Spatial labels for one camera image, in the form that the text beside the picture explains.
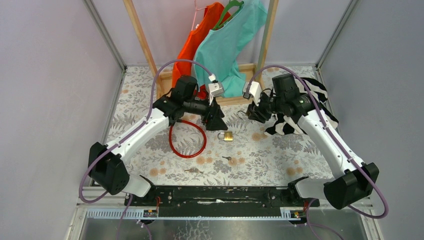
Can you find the teal shirt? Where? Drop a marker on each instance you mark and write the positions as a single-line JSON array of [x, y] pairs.
[[219, 50]]

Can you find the green clothes hanger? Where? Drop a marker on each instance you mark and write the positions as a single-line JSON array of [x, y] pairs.
[[225, 15]]

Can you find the small dark padlock key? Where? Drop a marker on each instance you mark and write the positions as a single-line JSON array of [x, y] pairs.
[[227, 158]]

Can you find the orange shirt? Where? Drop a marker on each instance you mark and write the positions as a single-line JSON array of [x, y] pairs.
[[211, 15]]

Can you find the large brass padlock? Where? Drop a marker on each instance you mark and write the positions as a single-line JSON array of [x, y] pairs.
[[225, 136]]

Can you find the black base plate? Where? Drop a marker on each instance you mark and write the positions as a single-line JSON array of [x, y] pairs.
[[221, 201]]

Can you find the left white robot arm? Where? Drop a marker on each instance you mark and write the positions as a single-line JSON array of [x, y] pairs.
[[108, 161]]

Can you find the wooden clothes rack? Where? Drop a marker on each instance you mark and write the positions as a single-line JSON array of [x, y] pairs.
[[163, 81]]

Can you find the black white striped cloth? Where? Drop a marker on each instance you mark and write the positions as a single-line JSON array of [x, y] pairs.
[[284, 125]]

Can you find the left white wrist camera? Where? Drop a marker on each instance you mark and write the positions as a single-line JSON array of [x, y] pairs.
[[214, 88]]

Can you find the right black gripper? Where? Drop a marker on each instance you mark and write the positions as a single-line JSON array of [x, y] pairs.
[[256, 112]]

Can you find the pink clothes hanger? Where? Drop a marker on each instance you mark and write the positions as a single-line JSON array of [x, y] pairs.
[[198, 15]]

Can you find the floral table mat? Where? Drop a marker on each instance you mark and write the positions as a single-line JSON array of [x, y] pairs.
[[257, 159]]

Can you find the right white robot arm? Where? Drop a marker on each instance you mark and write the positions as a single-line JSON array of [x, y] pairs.
[[352, 177]]

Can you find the white slotted cable duct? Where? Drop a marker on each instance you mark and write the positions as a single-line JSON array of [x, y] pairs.
[[133, 214]]

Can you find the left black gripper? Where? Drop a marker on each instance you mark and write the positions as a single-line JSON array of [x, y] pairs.
[[214, 121]]

